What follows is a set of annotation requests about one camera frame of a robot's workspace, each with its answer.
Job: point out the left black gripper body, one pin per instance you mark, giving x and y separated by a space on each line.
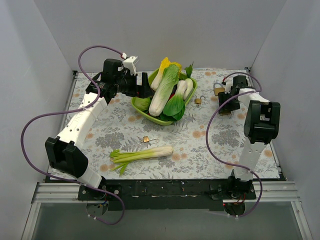
139 87

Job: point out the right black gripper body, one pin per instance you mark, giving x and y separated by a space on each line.
225 105

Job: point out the small brass padlock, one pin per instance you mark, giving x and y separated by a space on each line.
200 100

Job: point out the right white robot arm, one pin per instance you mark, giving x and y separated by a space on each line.
261 126

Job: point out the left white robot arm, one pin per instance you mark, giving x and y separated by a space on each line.
65 150

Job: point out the toy green cabbage head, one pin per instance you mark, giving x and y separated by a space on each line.
142 104

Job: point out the large toy napa cabbage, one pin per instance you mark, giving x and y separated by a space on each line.
170 78

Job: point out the green plastic basket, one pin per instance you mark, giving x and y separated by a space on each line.
157 119

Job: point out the yellow toy cabbage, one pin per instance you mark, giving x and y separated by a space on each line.
164 64

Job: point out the toy bok choy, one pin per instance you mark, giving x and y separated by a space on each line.
184 87

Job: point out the floral table mat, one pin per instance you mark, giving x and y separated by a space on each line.
205 145

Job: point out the small brass padlock open shackle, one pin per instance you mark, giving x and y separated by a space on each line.
147 140

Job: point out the toy leafy green sprig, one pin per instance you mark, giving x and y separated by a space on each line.
189 70

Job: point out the toy celery stalk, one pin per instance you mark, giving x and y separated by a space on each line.
122 159

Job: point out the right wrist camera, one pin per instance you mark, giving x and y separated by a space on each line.
228 85

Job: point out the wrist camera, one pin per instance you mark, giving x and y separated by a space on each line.
130 64
228 85

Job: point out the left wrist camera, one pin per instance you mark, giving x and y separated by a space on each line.
130 64

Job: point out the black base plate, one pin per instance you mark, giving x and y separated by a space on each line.
162 194

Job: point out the aluminium frame rail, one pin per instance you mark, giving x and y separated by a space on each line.
48 193

